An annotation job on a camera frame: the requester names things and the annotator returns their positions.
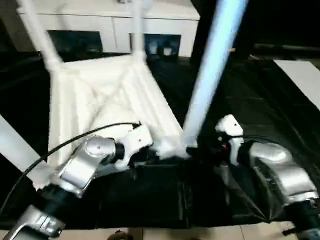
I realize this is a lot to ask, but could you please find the white plastic table leg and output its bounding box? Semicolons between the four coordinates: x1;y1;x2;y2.
0;114;51;189
16;0;64;73
130;0;153;64
183;0;251;149

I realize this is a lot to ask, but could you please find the white plastic table top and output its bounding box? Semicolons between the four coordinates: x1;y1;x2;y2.
31;54;191;190

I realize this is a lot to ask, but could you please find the black mat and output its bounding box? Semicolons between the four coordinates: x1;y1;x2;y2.
0;49;320;230

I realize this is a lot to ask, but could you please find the white sheet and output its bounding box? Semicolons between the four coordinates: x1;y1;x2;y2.
271;59;320;111

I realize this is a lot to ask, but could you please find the white cabinet with glass doors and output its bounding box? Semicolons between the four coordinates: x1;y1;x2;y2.
15;0;201;59

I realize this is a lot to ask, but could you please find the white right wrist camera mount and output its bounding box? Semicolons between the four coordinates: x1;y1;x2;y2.
214;114;245;168

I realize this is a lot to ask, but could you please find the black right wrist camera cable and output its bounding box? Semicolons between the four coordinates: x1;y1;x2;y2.
219;133;276;142

